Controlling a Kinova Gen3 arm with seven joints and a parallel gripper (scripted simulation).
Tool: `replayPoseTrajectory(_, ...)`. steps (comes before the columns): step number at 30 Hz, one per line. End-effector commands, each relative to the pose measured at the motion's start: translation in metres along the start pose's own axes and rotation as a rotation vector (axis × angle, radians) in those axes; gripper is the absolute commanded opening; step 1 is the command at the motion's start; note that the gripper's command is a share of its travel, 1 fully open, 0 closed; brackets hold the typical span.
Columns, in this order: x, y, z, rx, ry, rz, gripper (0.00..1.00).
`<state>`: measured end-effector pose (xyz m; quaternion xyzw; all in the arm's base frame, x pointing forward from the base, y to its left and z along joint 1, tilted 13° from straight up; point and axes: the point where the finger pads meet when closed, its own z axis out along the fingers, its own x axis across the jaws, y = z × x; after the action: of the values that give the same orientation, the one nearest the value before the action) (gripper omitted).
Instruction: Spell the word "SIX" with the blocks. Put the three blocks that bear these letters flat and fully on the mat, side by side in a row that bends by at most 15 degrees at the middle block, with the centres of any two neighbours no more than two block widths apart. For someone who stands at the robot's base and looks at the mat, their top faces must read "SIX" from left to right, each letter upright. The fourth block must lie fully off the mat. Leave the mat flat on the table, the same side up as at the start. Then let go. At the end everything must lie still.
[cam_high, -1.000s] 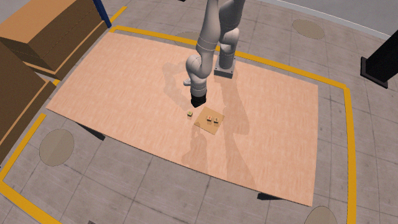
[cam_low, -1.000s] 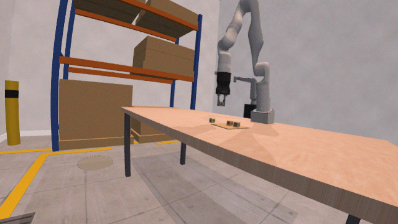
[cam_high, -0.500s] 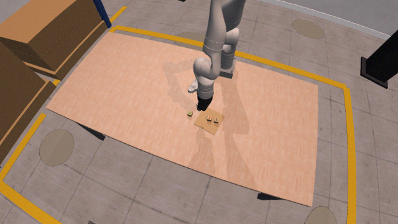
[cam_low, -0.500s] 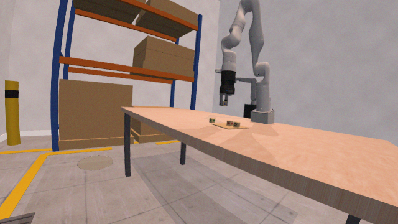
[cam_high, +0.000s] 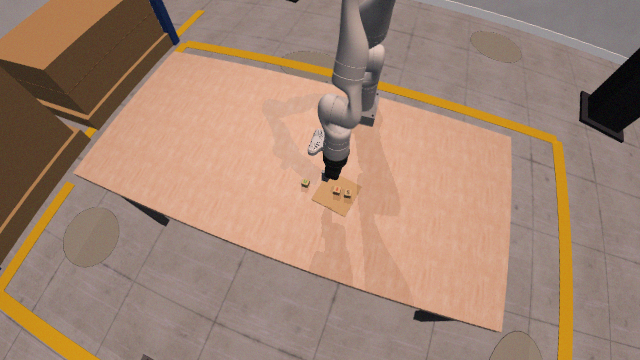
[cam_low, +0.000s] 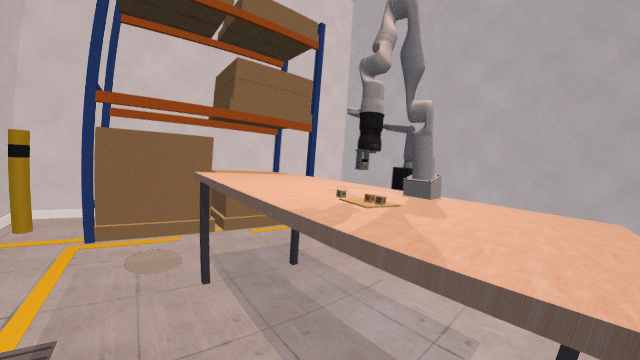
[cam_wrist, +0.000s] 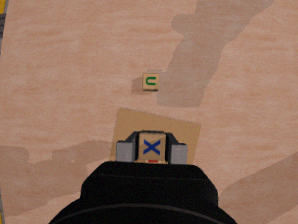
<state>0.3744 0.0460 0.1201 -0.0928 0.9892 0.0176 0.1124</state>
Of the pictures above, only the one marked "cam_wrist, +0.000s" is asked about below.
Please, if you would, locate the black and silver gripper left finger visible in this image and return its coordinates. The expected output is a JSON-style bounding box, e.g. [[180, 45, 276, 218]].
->
[[115, 131, 140, 162]]

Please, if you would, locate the tan flat mat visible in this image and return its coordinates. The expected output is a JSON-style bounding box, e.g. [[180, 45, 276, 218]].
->
[[109, 108, 202, 165]]

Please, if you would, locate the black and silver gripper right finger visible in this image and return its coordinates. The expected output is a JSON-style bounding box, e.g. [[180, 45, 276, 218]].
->
[[165, 133, 188, 164]]

